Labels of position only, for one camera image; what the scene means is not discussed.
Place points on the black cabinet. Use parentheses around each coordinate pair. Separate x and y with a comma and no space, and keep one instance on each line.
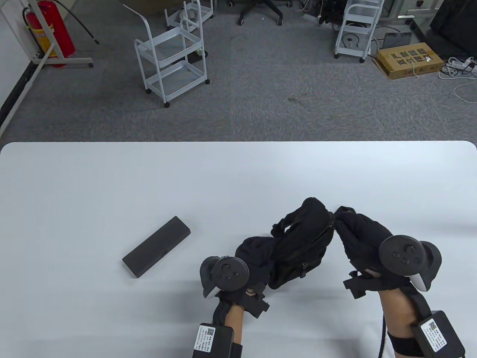
(454,26)

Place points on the black white right hand controller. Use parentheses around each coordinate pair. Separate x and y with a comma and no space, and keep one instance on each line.
(404,255)

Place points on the black box on right forearm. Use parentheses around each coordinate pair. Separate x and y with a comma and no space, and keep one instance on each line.
(445,333)

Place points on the black white hand controller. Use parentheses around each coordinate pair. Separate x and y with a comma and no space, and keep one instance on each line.
(404,255)
(227,274)

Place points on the dark grey stationery box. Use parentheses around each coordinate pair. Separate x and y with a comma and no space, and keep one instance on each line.
(156,247)

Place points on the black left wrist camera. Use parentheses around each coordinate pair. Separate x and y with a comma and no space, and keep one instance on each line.
(257,304)

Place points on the red fire extinguisher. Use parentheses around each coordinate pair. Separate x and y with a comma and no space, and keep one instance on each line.
(52,26)

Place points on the black white left hand controller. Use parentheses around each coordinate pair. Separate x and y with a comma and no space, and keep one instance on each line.
(227,274)

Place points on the person's right forearm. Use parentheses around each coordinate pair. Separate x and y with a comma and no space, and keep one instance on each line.
(397,313)

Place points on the black office chair base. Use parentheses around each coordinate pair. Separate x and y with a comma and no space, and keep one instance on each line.
(261,8)

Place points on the white metal stand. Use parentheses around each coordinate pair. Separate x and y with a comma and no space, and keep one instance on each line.
(48,56)

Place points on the large white trolley cart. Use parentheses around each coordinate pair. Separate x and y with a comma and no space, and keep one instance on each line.
(175,71)

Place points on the person's left forearm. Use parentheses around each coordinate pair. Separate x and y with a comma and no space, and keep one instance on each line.
(234,319)

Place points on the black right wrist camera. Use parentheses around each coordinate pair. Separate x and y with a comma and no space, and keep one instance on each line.
(363,285)

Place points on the person's right hand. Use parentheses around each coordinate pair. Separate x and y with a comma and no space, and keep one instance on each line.
(359,238)

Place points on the brown cardboard box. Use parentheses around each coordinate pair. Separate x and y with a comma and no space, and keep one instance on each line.
(410,61)

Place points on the tall white trolley cart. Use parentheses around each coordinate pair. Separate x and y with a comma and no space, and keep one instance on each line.
(354,28)

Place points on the black fabric backpack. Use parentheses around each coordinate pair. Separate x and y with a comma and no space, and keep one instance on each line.
(302,246)

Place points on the small white trolley cart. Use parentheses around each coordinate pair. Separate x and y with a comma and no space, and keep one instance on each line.
(188,9)

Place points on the black box on left forearm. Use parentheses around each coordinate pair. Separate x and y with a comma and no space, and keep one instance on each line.
(220,343)

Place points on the person's left hand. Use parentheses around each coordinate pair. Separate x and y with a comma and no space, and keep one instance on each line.
(257,257)

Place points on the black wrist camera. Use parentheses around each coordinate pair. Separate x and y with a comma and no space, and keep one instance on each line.
(257,304)
(363,285)

